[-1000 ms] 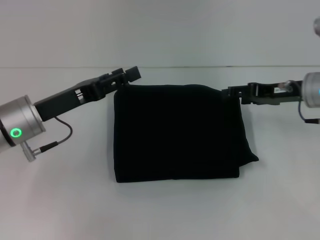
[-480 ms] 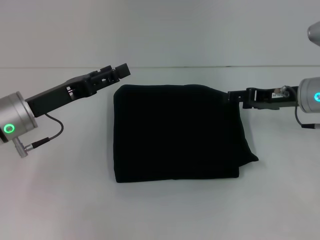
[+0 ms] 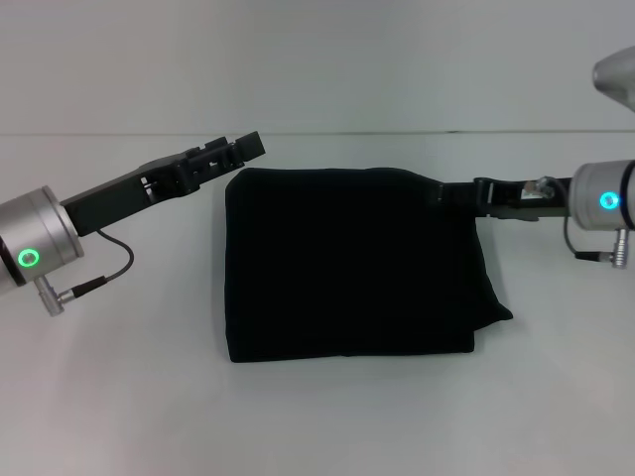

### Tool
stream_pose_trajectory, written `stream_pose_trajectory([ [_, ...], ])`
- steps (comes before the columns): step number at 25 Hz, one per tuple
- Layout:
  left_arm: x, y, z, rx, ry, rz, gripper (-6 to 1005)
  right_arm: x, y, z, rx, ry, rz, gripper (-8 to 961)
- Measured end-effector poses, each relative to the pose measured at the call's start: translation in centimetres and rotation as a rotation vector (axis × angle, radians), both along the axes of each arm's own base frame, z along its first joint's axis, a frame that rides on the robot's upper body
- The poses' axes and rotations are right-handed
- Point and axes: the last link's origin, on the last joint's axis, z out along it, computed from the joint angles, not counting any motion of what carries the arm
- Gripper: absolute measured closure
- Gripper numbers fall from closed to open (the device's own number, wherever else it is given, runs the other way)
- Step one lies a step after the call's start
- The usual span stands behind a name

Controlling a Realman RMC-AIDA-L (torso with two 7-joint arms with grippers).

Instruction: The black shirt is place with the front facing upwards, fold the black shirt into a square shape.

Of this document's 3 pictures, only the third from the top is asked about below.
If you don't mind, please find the black shirt with FREE print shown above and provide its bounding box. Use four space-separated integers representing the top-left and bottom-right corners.
223 167 515 365

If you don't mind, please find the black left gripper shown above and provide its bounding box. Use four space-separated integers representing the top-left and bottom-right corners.
59 131 267 238

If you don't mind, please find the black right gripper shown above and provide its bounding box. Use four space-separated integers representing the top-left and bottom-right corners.
436 174 576 222

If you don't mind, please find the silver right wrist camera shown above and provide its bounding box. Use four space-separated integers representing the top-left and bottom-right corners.
592 45 635 113

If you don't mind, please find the black cable with silver plug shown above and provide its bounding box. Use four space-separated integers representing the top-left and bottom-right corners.
564 217 631 270
38 228 135 316

